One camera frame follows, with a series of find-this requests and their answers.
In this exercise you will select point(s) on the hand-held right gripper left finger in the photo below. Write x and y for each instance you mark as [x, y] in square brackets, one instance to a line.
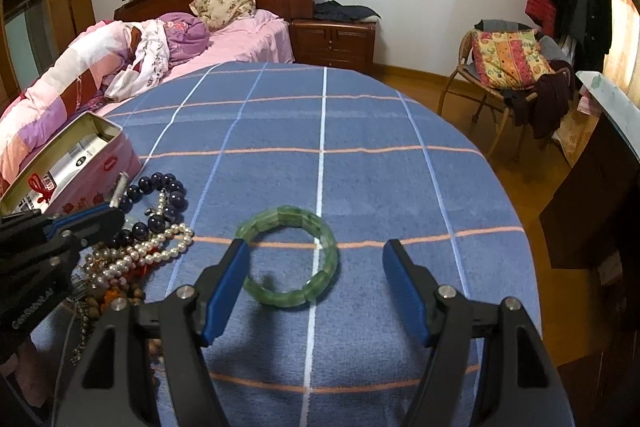
[227, 292]

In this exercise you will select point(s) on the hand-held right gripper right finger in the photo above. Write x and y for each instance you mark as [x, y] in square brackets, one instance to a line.
[405, 287]

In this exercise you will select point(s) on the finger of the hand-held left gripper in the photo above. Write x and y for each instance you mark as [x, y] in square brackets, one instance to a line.
[85, 227]

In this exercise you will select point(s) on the silver metal tube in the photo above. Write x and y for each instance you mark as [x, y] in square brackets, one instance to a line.
[120, 189]

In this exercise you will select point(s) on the pink tin box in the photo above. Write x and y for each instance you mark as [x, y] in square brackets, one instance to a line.
[112, 162]

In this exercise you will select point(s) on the white printed card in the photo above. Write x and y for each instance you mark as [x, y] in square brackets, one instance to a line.
[70, 167]

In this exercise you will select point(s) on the blue plaid tablecloth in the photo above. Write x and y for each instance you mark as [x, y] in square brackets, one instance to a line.
[370, 187]

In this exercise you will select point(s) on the pink patchwork quilt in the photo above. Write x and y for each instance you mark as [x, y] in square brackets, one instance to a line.
[75, 72]

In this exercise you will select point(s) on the dark wooden cabinet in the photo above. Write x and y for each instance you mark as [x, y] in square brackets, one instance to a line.
[590, 197]

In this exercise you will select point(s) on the purple blanket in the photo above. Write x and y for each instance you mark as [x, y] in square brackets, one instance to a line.
[187, 39]

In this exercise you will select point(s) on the wicker chair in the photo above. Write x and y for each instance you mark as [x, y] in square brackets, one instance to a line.
[462, 72]

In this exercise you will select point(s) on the dark maroon garment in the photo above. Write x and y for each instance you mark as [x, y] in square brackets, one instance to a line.
[547, 102]

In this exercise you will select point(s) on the pink bed sheet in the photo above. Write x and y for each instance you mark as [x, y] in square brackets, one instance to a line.
[250, 42]

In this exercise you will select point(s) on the colourful patterned cushion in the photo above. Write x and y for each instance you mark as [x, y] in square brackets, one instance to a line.
[510, 59]

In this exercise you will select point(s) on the wooden nightstand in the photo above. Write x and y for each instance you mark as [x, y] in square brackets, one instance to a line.
[332, 42]

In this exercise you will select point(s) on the floral pillow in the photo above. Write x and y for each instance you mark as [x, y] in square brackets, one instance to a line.
[227, 2]

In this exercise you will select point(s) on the pale green board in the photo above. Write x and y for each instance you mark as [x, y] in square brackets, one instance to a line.
[610, 102]

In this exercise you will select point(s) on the grey garment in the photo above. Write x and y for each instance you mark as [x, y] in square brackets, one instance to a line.
[502, 26]

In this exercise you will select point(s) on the dark folded clothes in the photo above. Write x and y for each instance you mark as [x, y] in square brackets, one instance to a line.
[342, 12]

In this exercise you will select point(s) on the red hanging garment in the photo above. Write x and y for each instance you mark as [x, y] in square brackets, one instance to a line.
[537, 2]

